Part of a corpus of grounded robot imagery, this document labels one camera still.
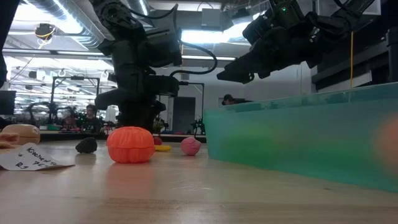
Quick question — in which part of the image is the teal plastic cutting board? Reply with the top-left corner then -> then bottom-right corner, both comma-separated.
203,82 -> 398,193

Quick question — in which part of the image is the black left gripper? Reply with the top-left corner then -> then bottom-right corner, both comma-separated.
95,74 -> 181,133

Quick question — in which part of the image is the long ceiling light bar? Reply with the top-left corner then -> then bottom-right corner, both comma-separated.
2,49 -> 237,62

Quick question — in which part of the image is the silver ceiling duct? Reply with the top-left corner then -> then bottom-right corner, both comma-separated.
24,0 -> 125,85

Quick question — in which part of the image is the black background rig frame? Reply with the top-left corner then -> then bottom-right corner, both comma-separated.
178,81 -> 205,138
49,75 -> 101,125

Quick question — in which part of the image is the tan toy potato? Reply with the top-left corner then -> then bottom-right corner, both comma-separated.
1,123 -> 41,146

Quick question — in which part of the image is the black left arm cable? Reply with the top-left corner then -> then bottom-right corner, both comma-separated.
127,2 -> 218,77

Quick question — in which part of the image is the ribbed orange toy pumpkin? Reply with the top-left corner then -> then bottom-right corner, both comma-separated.
106,126 -> 155,164

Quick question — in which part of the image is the person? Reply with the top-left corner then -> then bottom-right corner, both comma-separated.
221,94 -> 253,106
81,104 -> 102,133

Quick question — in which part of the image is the white handwritten paper label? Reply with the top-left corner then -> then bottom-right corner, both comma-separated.
0,142 -> 75,171

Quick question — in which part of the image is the spiky green artificial plant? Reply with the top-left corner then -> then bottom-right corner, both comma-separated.
152,115 -> 165,134

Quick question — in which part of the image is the pink toy peach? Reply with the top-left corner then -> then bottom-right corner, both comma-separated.
180,136 -> 202,157

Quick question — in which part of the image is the dark toy blackberry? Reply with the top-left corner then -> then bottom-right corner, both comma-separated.
75,137 -> 98,154

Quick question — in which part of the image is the black background monitor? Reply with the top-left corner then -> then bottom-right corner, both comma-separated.
0,90 -> 17,116

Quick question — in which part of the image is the hanging black cable reel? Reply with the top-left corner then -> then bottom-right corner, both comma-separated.
34,22 -> 57,41

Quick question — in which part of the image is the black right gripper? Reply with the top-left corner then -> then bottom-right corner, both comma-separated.
216,0 -> 318,85

